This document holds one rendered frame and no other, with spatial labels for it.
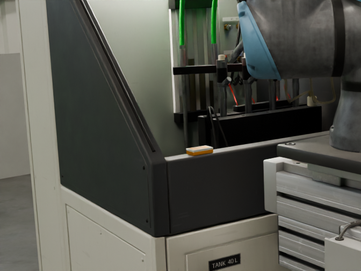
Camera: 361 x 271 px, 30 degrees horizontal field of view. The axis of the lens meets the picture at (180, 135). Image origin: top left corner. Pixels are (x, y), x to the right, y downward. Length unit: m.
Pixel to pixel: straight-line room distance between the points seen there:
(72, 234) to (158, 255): 0.52
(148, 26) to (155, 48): 0.06
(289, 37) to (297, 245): 0.36
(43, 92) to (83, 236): 0.43
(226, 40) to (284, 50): 1.12
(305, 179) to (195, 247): 0.45
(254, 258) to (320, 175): 0.53
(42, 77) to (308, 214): 1.06
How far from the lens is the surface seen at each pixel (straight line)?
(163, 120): 1.99
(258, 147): 1.51
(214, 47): 1.91
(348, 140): 1.00
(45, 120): 1.97
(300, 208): 1.12
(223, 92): 1.74
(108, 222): 1.63
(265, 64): 0.98
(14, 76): 5.61
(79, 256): 1.88
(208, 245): 1.49
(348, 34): 0.98
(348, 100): 1.02
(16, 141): 5.67
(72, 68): 1.72
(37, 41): 1.97
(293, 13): 0.97
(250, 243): 1.55
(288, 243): 1.16
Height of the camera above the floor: 1.25
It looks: 10 degrees down
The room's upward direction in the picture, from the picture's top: 3 degrees counter-clockwise
